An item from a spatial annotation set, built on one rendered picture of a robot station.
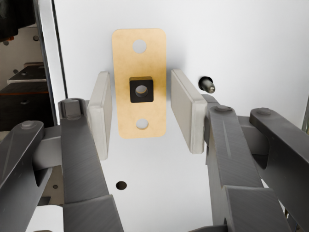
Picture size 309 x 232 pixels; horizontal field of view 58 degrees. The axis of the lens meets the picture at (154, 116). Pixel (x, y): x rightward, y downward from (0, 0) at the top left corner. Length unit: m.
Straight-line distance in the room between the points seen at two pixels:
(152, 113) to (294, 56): 0.12
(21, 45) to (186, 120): 0.42
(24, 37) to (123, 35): 0.35
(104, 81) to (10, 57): 0.38
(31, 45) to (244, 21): 0.39
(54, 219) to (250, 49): 0.22
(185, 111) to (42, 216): 0.18
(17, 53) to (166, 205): 0.38
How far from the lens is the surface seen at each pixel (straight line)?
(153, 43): 0.20
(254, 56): 0.23
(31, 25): 0.38
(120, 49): 0.20
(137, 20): 0.20
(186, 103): 0.15
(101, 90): 0.16
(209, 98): 0.17
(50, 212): 0.28
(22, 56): 0.54
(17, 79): 0.44
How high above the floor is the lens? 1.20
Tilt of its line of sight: 66 degrees down
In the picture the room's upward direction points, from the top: 165 degrees clockwise
